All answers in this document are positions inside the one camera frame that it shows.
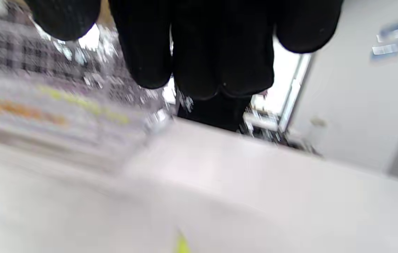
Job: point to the person's right hand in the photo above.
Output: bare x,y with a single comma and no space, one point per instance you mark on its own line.
220,42

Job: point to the black mesh office chair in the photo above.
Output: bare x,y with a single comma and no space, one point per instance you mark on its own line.
216,112

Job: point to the yellow double-ended highlighter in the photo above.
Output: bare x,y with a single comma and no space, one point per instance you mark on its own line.
79,102
182,245

